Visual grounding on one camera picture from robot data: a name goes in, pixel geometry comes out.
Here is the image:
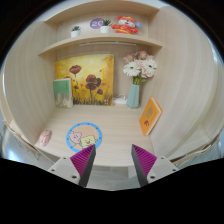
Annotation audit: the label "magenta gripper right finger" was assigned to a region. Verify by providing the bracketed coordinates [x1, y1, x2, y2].
[130, 143, 179, 187]

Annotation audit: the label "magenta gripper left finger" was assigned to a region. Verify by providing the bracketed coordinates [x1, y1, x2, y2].
[47, 144, 97, 188]

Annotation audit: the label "round cartoon mouse pad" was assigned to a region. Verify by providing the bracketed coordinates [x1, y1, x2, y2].
[66, 122, 102, 152]

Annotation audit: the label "pink computer mouse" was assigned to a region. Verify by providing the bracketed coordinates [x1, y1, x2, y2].
[39, 130, 52, 146]

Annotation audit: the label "orange book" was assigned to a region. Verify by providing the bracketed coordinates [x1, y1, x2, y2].
[139, 97, 162, 136]

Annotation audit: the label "teal flower vase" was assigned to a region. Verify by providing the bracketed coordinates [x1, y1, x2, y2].
[127, 84, 140, 109]

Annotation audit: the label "white power adapter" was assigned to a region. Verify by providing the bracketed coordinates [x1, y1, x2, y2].
[113, 95, 127, 105]

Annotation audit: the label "yellow poppy painting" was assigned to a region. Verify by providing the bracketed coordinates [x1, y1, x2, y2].
[55, 54, 114, 106]

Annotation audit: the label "light wood shelf unit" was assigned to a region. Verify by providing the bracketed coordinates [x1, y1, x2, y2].
[0, 0, 224, 167]

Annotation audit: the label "pink and white flowers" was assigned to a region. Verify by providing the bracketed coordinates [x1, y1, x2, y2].
[123, 51, 157, 85]

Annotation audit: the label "left small potted plant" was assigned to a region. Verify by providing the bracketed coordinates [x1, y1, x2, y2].
[71, 26, 81, 37]

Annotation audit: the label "small potted plant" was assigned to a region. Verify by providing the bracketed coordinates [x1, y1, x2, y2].
[71, 26, 81, 37]
[100, 19, 111, 33]

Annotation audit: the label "right small potted plant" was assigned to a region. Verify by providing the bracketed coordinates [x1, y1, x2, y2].
[100, 19, 111, 33]

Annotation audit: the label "red plush toy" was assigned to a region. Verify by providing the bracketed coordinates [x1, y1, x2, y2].
[111, 16, 142, 34]

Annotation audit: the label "purple round sign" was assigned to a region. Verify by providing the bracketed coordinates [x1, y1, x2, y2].
[90, 18, 103, 29]

